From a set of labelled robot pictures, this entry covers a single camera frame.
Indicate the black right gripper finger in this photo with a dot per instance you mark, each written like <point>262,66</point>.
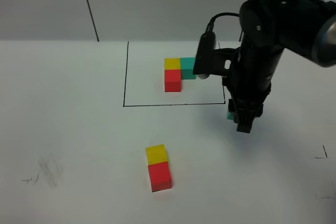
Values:
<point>244,123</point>

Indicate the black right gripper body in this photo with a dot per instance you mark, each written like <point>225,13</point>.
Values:
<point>253,106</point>

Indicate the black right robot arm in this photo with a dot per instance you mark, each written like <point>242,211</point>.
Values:
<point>305,27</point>

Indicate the teal template block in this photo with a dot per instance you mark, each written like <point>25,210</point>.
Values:
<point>187,65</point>

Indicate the red template block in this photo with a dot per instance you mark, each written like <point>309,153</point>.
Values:
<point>172,80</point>

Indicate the yellow template block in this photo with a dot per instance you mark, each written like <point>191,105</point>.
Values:
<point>172,64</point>

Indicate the black right camera mount bracket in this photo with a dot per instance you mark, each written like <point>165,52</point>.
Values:
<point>218,60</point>

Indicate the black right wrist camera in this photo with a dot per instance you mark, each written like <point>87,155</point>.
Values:
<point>203,65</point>

